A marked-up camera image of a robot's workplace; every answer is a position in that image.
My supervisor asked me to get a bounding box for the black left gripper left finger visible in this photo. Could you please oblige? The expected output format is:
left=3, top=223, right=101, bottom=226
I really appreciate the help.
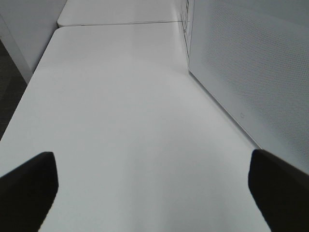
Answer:
left=0, top=152, right=59, bottom=232

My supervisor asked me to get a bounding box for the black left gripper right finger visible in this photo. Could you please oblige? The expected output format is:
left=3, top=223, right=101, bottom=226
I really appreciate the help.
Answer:
left=248, top=149, right=309, bottom=232

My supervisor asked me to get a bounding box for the white microwave door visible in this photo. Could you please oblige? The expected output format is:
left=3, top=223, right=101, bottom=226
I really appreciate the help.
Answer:
left=189, top=0, right=309, bottom=173

